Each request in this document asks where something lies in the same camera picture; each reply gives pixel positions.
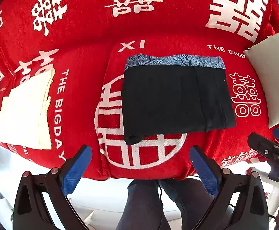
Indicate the person's right leg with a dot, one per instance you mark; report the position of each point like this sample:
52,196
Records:
189,203

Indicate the person's left leg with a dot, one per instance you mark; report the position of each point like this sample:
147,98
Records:
139,206

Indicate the red printed blanket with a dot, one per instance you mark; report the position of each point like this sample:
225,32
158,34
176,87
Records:
86,52

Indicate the person's leg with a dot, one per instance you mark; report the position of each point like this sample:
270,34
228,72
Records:
189,203
139,206

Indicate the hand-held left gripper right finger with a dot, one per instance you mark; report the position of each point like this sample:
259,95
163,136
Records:
205,172

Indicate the black pants patterned grey waistband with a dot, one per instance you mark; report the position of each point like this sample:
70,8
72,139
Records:
173,100

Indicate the white pillow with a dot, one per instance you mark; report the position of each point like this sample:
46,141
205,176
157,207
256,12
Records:
273,76

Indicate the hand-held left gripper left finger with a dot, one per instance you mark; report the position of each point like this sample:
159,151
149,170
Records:
76,172

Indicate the cream folded cloth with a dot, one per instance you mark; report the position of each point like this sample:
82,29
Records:
24,110

